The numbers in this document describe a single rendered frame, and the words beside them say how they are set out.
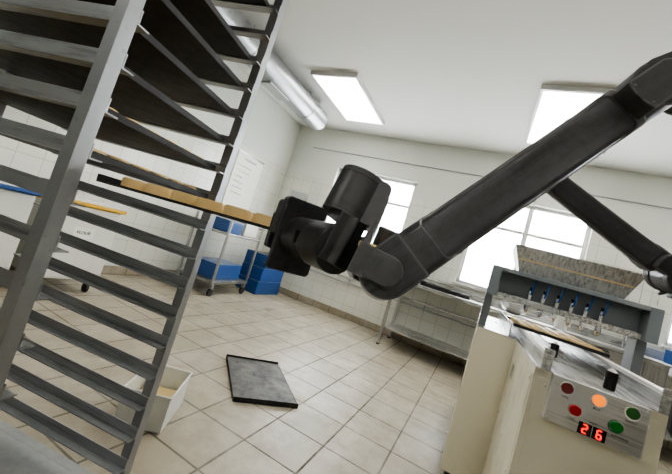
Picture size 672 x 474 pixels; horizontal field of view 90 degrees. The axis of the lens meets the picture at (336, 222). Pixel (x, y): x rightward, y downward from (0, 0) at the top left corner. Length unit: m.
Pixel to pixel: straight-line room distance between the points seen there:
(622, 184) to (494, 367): 3.92
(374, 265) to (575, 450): 1.15
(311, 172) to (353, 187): 5.69
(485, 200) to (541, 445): 1.09
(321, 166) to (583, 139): 5.65
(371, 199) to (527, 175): 0.18
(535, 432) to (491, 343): 0.72
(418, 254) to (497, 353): 1.69
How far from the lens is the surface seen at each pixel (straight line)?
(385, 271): 0.35
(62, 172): 0.76
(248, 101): 1.15
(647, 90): 0.52
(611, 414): 1.38
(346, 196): 0.39
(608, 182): 5.53
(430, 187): 5.36
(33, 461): 1.51
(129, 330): 1.25
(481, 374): 2.06
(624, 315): 2.20
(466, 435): 2.15
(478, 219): 0.41
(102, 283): 1.31
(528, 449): 1.42
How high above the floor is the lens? 1.01
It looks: 4 degrees up
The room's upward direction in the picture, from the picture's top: 17 degrees clockwise
